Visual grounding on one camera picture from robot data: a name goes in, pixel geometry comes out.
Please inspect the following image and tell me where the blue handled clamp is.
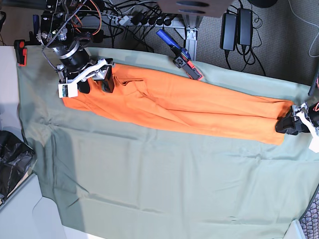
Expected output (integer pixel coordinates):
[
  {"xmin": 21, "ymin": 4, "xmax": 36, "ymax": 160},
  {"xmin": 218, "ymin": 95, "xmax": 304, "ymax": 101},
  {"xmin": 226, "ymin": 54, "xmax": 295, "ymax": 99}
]
[{"xmin": 156, "ymin": 29, "xmax": 203, "ymax": 81}]

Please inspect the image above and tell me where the black plastic bag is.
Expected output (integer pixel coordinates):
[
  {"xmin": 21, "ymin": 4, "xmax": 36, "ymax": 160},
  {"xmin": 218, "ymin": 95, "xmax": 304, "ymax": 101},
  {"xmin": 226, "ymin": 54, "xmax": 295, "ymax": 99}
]
[{"xmin": 0, "ymin": 130, "xmax": 34, "ymax": 203}]

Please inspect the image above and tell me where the red black clamp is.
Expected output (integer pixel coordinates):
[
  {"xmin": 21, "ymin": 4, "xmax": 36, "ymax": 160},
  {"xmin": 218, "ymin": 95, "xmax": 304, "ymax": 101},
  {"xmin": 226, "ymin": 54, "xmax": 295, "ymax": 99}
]
[{"xmin": 13, "ymin": 40, "xmax": 27, "ymax": 67}]

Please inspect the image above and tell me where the orange T-shirt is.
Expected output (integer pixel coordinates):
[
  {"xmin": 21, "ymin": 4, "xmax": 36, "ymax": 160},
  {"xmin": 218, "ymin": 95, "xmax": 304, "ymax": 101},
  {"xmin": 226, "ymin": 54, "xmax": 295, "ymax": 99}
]
[{"xmin": 63, "ymin": 64, "xmax": 292, "ymax": 145}]

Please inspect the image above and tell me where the aluminium table leg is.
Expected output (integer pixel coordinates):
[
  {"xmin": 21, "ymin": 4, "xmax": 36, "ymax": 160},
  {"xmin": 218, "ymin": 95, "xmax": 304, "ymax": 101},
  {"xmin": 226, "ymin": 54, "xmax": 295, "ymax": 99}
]
[{"xmin": 175, "ymin": 14, "xmax": 203, "ymax": 61}]

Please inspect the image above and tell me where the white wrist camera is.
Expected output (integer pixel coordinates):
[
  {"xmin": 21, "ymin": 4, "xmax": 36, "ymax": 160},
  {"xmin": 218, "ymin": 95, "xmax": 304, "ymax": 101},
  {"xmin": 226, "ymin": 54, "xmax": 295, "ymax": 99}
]
[
  {"xmin": 58, "ymin": 83, "xmax": 78, "ymax": 98},
  {"xmin": 309, "ymin": 138, "xmax": 319, "ymax": 153}
]

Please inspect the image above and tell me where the green table cloth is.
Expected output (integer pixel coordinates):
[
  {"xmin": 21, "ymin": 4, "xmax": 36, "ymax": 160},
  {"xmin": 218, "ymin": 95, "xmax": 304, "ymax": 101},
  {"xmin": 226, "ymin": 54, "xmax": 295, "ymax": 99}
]
[{"xmin": 17, "ymin": 46, "xmax": 319, "ymax": 239}]

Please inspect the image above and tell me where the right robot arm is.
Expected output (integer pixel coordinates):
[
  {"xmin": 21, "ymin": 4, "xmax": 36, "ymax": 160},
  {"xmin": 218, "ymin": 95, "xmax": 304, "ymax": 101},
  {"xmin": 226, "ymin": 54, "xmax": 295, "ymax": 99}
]
[{"xmin": 37, "ymin": 0, "xmax": 115, "ymax": 98}]

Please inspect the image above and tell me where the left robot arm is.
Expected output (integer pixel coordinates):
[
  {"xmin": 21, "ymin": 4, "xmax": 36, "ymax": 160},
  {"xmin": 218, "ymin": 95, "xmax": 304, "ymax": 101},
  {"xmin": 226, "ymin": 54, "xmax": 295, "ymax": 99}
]
[{"xmin": 275, "ymin": 72, "xmax": 319, "ymax": 135}]

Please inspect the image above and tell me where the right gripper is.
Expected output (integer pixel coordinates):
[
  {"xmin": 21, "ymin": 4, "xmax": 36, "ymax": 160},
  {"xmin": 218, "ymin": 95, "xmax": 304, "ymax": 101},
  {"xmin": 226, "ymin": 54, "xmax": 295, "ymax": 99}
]
[{"xmin": 57, "ymin": 58, "xmax": 115, "ymax": 94}]

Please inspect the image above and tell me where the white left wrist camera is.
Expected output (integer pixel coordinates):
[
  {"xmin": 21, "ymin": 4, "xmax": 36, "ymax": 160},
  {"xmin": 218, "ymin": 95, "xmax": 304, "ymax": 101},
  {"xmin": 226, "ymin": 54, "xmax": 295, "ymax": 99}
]
[{"xmin": 309, "ymin": 138, "xmax": 319, "ymax": 153}]

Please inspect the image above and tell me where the black power adapter left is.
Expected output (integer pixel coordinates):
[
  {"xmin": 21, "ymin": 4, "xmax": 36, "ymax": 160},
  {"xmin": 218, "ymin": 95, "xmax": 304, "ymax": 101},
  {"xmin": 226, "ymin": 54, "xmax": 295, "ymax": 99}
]
[{"xmin": 220, "ymin": 13, "xmax": 237, "ymax": 51}]

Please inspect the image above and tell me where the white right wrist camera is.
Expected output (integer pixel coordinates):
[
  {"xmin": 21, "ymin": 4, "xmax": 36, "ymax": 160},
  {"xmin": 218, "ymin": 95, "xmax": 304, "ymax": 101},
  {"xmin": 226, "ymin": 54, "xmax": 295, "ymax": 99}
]
[{"xmin": 58, "ymin": 83, "xmax": 78, "ymax": 98}]

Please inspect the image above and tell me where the black power adapter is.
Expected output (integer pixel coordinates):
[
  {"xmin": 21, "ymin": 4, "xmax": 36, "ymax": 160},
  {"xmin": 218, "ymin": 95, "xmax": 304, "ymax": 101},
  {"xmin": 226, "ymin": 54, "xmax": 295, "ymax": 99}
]
[
  {"xmin": 220, "ymin": 13, "xmax": 237, "ymax": 51},
  {"xmin": 237, "ymin": 8, "xmax": 253, "ymax": 46}
]

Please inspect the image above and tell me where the black power adapter right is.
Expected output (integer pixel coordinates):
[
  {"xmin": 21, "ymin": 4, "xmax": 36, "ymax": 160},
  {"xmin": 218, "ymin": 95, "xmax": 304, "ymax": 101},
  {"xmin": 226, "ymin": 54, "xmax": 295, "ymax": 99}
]
[{"xmin": 237, "ymin": 8, "xmax": 253, "ymax": 46}]

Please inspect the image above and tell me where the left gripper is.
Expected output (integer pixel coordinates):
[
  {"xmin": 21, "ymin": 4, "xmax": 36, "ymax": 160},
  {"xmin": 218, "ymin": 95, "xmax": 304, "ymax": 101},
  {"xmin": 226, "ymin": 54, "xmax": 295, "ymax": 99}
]
[{"xmin": 275, "ymin": 102, "xmax": 319, "ymax": 136}]

